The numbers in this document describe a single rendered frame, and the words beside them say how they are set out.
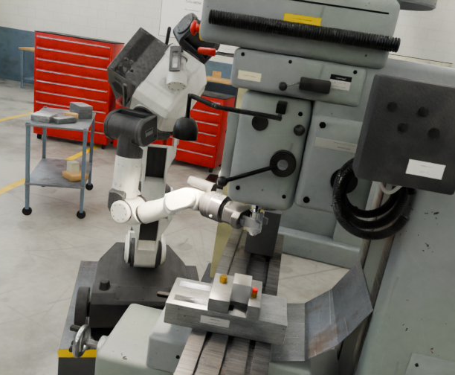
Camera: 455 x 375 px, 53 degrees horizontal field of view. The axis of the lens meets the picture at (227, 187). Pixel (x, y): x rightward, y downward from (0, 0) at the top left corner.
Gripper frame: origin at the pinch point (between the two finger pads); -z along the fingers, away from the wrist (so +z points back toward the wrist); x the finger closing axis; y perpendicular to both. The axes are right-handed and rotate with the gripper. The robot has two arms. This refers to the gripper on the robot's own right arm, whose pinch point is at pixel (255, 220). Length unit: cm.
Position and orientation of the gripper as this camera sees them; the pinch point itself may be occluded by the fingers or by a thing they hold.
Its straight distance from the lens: 140.3
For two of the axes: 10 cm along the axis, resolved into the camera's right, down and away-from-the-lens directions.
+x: 5.0, -2.0, 8.4
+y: -1.6, 9.4, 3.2
